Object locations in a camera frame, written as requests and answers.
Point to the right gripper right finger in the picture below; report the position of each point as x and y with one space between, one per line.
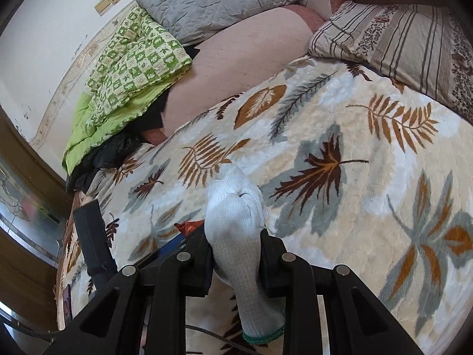
333 302

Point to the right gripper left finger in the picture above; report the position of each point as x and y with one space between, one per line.
143 307

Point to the shiny red candy wrapper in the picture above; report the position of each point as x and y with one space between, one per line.
189 226

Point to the white knitted glove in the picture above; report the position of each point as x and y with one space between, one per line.
234 217

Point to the leaf pattern fleece blanket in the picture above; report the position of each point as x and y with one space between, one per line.
355 168

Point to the green checkered quilt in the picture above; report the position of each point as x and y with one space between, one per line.
137 65

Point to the pink bolster cushion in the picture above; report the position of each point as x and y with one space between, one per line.
239 58

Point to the striped beige pillow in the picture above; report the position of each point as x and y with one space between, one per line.
422 46

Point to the wooden door frame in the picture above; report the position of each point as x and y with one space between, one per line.
34 211

